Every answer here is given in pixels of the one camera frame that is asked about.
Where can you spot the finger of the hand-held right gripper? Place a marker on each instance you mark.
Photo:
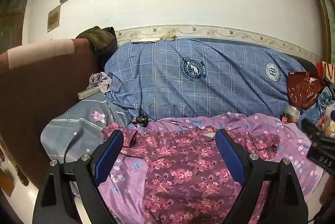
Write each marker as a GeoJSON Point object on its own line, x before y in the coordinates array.
{"type": "Point", "coordinates": [315, 131]}

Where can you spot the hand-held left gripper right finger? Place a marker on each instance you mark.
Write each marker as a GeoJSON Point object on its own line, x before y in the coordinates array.
{"type": "Point", "coordinates": [230, 158]}

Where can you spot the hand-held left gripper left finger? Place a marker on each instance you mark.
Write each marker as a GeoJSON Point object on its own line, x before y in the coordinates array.
{"type": "Point", "coordinates": [110, 157]}

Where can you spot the maroon floral garment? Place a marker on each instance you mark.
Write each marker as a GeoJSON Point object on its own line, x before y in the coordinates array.
{"type": "Point", "coordinates": [183, 161]}

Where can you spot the white plastic bag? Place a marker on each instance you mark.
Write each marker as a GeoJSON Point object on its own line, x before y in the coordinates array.
{"type": "Point", "coordinates": [329, 122]}

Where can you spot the purple floral bedsheet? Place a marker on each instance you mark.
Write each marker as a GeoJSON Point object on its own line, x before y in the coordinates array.
{"type": "Point", "coordinates": [288, 140]}

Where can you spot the dark jar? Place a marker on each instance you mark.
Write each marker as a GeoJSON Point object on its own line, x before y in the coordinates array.
{"type": "Point", "coordinates": [289, 115]}

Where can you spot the blue crumpled clothing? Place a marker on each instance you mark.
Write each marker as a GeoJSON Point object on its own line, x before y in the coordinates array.
{"type": "Point", "coordinates": [324, 98]}

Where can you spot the red plastic bag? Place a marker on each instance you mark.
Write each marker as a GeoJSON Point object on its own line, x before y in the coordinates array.
{"type": "Point", "coordinates": [303, 90]}

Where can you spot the grey star-print pillow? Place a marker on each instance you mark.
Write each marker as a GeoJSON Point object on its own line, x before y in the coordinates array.
{"type": "Point", "coordinates": [78, 124]}

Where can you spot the black charger plug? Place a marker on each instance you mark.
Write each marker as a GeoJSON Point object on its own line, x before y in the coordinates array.
{"type": "Point", "coordinates": [141, 120]}

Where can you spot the red paper bag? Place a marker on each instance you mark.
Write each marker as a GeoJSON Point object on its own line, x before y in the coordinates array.
{"type": "Point", "coordinates": [325, 68]}

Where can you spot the beige rectangular block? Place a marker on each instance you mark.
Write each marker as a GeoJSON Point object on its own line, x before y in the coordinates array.
{"type": "Point", "coordinates": [87, 94]}

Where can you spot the grey crumpled cloth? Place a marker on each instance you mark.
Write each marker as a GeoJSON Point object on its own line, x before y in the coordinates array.
{"type": "Point", "coordinates": [100, 81]}

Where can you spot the blue plaid quilt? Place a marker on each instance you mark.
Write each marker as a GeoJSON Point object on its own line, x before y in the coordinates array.
{"type": "Point", "coordinates": [157, 88]}

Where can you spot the brown headboard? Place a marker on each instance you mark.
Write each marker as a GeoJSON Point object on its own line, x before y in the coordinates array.
{"type": "Point", "coordinates": [39, 95]}

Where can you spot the dark green cloth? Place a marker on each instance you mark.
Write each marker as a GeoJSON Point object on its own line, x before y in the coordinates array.
{"type": "Point", "coordinates": [96, 35]}

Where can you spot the wooden door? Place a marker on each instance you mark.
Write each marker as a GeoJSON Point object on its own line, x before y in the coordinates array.
{"type": "Point", "coordinates": [13, 17]}

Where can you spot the gold framed wall picture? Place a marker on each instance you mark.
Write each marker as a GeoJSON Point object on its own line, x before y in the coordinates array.
{"type": "Point", "coordinates": [324, 12]}

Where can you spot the small wall plaque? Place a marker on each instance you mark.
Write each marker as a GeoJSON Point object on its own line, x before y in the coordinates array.
{"type": "Point", "coordinates": [53, 17]}

